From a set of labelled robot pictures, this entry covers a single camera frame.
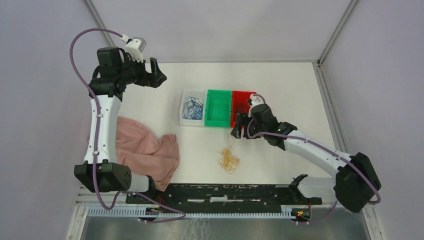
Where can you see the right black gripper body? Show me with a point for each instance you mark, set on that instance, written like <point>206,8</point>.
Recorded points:
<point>243,119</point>

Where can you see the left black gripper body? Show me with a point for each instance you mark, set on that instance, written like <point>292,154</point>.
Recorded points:
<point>139,76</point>

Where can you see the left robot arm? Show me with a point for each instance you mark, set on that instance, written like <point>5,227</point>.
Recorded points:
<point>100,170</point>

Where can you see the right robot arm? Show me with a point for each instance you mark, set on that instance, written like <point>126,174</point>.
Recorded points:
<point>352,180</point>

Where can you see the red plastic bin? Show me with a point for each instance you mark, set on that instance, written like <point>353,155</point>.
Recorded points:
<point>239,104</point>

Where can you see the green plastic bin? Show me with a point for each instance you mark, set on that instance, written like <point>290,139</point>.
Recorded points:
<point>218,108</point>

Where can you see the clear plastic bin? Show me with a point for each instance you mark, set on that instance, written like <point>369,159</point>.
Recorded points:
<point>192,107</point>

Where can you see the pink cloth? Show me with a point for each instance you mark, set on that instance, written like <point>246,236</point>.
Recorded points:
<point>132,144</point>

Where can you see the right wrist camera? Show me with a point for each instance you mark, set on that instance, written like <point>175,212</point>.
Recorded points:
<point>255,99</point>

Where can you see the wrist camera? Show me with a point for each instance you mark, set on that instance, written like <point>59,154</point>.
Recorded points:
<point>134,47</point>
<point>255,99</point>

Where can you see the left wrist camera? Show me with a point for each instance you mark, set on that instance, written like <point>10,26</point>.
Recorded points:
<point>134,47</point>

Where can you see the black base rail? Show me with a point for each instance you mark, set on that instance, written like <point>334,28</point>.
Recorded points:
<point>196,198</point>

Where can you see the white cable duct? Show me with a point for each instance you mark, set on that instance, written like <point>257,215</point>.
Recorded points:
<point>145,212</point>

